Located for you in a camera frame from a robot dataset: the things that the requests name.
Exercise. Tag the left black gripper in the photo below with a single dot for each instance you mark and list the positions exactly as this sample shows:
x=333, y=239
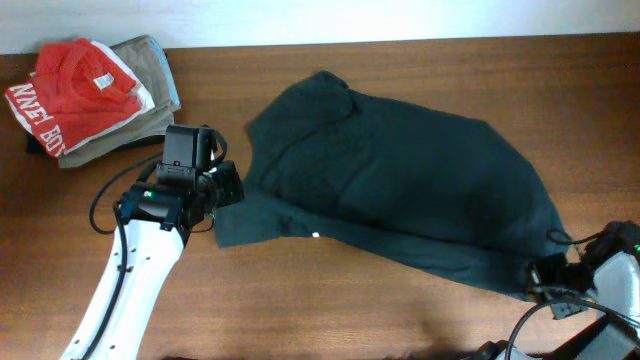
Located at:
x=234, y=190

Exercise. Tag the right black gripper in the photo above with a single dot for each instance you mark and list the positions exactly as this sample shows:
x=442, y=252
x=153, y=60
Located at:
x=538, y=271

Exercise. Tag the dark green t-shirt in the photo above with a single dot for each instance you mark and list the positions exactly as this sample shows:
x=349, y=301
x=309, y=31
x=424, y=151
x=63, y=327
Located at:
x=438, y=192

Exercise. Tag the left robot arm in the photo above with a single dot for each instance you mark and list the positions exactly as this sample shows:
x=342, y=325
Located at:
x=153, y=224

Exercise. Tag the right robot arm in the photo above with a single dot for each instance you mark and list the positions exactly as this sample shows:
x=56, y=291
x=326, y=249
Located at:
x=604, y=279

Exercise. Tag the black folded garment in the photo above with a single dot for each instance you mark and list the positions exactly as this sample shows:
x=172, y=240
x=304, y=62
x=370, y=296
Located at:
x=33, y=146

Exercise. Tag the light blue folded garment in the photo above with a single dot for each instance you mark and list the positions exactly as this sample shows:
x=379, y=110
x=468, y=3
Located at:
x=164, y=64

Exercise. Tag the khaki folded garment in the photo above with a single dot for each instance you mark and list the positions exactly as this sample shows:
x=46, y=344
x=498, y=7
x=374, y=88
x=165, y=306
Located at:
x=139, y=61

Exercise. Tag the red folded t-shirt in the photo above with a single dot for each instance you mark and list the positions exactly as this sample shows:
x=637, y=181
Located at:
x=76, y=93

